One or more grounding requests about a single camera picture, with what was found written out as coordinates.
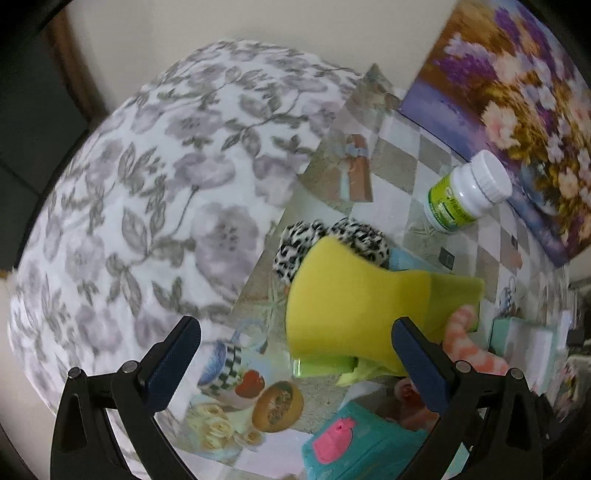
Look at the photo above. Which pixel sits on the floral painting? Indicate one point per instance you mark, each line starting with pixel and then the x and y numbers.
pixel 508 92

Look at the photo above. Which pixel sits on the light blue cloth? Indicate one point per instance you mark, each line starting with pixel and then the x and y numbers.
pixel 406 263

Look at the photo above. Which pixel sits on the shallow teal-rimmed box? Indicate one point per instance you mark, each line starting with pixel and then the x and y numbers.
pixel 531 350

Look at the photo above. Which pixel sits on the teal cloth pink patch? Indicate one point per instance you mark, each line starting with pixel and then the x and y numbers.
pixel 369 438

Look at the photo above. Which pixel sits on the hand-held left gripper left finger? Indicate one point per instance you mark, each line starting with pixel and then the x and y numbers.
pixel 173 360

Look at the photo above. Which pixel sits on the grey floral blanket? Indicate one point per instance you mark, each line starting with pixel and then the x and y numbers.
pixel 161 184

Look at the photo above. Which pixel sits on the leopard print scrunchie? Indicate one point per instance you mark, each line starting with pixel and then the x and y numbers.
pixel 295 244

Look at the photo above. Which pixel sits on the light green cloth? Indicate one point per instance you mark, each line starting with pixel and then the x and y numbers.
pixel 364 374

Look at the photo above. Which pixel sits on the white bottle green label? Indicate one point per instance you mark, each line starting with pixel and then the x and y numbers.
pixel 461 194

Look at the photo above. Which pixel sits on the pink white zigzag cloth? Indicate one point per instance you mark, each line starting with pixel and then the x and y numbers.
pixel 466 341

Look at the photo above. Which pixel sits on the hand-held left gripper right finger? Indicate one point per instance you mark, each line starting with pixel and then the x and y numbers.
pixel 418 364

